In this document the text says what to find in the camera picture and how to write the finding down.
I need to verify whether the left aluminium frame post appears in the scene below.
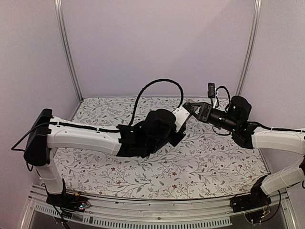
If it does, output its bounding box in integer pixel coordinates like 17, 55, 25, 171
54, 0, 83, 102

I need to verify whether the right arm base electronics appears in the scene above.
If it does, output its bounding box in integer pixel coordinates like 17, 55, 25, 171
230, 193, 271, 224

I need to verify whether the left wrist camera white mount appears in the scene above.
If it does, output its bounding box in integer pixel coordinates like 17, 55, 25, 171
172, 106, 191, 132

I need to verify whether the right black camera cable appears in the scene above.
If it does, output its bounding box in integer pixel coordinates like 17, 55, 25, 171
212, 85, 233, 135

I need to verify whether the front aluminium rail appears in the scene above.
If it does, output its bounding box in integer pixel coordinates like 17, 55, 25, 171
19, 185, 299, 229

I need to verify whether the floral patterned table mat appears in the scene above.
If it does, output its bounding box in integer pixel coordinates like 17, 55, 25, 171
46, 95, 271, 200

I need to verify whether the left black camera cable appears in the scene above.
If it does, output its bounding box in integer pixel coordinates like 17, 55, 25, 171
130, 77, 184, 126

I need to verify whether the aluminium frame post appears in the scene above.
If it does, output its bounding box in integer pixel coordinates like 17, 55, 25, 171
54, 0, 83, 102
235, 0, 262, 96

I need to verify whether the right aluminium frame post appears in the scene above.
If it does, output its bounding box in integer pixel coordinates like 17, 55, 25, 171
235, 0, 262, 96

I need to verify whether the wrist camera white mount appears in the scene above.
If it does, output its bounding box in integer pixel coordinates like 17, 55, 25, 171
172, 106, 191, 132
207, 83, 219, 108

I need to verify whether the grey white remote control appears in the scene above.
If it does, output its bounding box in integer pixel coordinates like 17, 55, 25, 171
184, 98, 195, 105

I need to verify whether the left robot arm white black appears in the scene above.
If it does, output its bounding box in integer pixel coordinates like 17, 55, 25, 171
11, 106, 190, 207

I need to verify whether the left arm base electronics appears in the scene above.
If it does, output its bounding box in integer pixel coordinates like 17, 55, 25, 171
46, 190, 91, 212

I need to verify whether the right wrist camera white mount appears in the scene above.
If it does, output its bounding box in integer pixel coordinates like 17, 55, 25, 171
207, 83, 219, 108

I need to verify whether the black camera cable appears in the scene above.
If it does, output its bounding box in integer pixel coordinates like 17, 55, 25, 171
212, 85, 233, 135
130, 77, 184, 126

